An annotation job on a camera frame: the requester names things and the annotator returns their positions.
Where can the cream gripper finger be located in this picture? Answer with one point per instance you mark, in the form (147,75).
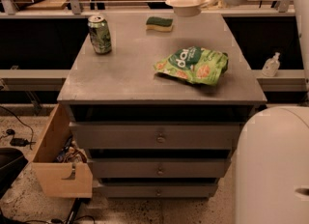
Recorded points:
(212,4)

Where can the white paper bowl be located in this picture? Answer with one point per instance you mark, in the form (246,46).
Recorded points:
(187,8)

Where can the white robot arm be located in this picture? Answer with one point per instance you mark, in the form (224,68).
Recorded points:
(272,160)

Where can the green soda can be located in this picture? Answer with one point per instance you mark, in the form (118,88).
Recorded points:
(99,34)

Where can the green yellow sponge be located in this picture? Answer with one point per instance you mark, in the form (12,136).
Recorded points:
(159,24)

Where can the green chip bag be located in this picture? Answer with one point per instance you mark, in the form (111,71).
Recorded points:
(196,65)

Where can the clear sanitizer pump bottle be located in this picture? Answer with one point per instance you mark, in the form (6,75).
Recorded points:
(271,65)

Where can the grey drawer cabinet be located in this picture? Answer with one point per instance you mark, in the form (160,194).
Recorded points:
(122,87)

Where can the middle grey drawer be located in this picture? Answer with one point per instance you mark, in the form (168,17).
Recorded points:
(159,168)

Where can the grey drawer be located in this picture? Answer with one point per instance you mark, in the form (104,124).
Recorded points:
(164,190)
(106,136)
(159,168)

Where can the top grey drawer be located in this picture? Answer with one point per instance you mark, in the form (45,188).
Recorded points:
(106,136)

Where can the bottom grey drawer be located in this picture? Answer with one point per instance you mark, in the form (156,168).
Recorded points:
(164,190)

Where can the wooden box on floor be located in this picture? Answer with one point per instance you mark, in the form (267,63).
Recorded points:
(59,179)

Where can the black object at left edge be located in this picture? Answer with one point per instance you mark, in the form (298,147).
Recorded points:
(12,162)

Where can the black power adapter with cable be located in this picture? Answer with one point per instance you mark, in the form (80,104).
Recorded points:
(18,142)

